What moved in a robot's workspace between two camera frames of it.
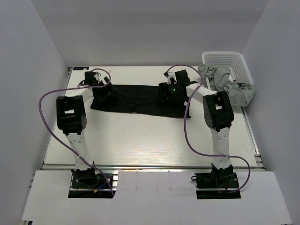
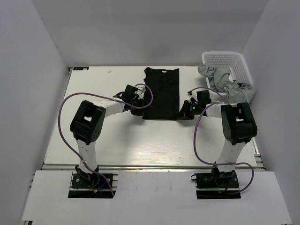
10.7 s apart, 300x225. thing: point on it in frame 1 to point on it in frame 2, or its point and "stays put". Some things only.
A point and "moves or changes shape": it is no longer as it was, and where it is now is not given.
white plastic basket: (239, 71) stays put
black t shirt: (138, 99) moves or changes shape
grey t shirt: (219, 78) stays put
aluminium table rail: (153, 167) stays put
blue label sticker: (80, 68) stays put
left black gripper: (108, 89) to (140, 112)
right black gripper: (164, 87) to (184, 114)
